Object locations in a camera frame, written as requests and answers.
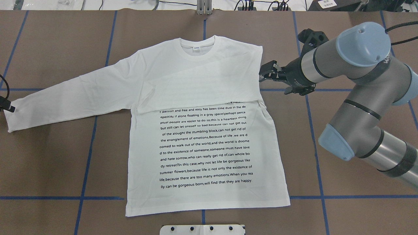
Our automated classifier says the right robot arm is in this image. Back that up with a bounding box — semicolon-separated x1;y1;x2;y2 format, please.
259;22;417;187

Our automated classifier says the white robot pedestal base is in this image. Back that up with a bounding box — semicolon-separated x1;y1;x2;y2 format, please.
159;224;246;235

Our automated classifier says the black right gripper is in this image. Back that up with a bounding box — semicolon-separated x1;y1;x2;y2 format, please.
259;58;315;96

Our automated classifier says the aluminium frame post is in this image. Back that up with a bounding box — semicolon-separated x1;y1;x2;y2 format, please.
197;0;213;15

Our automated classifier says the white long-sleeve printed shirt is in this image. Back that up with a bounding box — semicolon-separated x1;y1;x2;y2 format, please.
6;36;291;217

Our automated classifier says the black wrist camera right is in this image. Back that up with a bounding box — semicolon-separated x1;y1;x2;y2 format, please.
297;28;329;57

